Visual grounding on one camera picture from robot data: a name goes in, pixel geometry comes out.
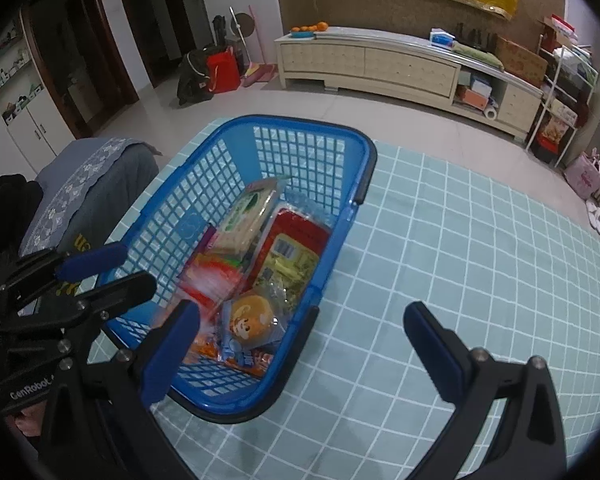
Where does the cream television cabinet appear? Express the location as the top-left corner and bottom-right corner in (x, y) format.
(274, 26), (546, 142)

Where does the person's left hand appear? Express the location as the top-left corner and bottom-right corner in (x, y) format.
(12, 405), (48, 438)

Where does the clear cartoon bun packet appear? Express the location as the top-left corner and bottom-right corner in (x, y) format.
(217, 292), (286, 361)

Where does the white wire shelf rack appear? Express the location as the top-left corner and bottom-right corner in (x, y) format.
(526, 45), (598, 168)

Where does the pink broom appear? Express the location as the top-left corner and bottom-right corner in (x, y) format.
(242, 4), (277, 88)

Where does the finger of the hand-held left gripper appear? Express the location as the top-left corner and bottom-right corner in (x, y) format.
(75, 271), (157, 328)
(0, 241), (129, 311)

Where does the pink tote bag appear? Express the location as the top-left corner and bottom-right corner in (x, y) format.
(564, 149), (600, 201)

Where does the black antenna router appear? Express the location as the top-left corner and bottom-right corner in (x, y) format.
(455, 22), (498, 51)

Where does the green folded cushion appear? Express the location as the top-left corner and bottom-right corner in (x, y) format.
(451, 41), (505, 72)

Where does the dark cloth yellow print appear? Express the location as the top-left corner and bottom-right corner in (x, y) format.
(55, 230), (111, 301)

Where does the dark wooden door frame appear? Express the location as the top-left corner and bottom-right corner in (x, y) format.
(22, 0), (140, 141)
(112, 0), (216, 88)

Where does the magenta snack packet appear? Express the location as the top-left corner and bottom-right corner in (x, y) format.
(197, 227), (219, 262)

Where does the white pole mop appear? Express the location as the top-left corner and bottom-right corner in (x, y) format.
(228, 6), (251, 73)

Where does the large clear blue snack packet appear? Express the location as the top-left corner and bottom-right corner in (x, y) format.
(282, 187), (341, 226)

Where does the black fleece garment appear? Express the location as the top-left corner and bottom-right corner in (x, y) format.
(0, 155), (46, 266)

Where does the white shelf cabinet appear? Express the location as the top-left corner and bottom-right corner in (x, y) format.
(0, 15), (76, 173)

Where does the teal checked tablecloth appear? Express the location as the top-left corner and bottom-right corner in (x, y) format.
(87, 117), (600, 480)

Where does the red white open box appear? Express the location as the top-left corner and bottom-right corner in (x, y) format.
(537, 14), (578, 51)

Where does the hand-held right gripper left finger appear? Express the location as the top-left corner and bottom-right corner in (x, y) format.
(42, 300), (201, 480)

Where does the red bag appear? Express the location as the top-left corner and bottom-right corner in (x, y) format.
(206, 46), (242, 94)

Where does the brown cardboard box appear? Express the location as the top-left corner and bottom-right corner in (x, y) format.
(495, 36), (549, 88)

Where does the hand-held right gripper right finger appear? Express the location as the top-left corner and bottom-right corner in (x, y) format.
(403, 301), (568, 480)

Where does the small white box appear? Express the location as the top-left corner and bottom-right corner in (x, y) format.
(550, 97), (578, 121)

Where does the small red snack packet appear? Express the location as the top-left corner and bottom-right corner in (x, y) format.
(177, 255), (241, 311)

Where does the blue plastic basket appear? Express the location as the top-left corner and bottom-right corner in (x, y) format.
(97, 114), (378, 425)

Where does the blue white tissue box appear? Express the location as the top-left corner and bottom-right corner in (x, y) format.
(428, 27), (456, 48)

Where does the orange printed gift box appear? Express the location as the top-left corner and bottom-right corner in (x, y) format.
(539, 115), (571, 153)

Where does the grey lace covered armchair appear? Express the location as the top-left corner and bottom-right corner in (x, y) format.
(19, 137), (160, 311)

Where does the long green white cracker packet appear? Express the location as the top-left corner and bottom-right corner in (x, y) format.
(212, 180), (286, 258)

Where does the large red snack packet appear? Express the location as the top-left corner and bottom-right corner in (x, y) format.
(245, 205), (333, 311)

